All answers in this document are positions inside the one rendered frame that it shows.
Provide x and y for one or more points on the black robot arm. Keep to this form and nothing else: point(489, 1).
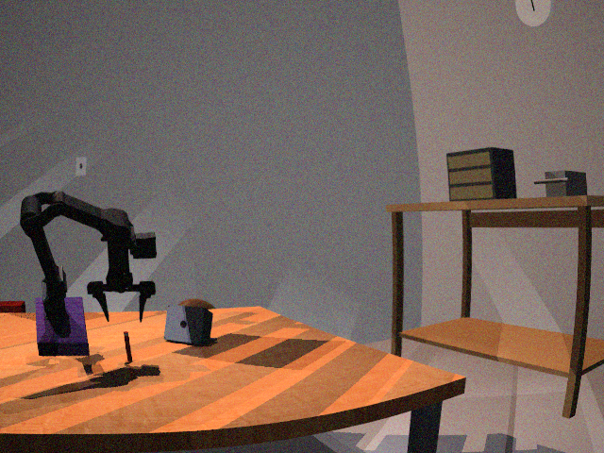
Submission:
point(112, 223)

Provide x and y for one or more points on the grey sloped panel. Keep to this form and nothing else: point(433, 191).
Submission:
point(188, 325)

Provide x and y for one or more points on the dark red peg with grey band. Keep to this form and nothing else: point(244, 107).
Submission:
point(128, 350)

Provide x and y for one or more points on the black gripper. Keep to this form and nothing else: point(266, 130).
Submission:
point(146, 288)

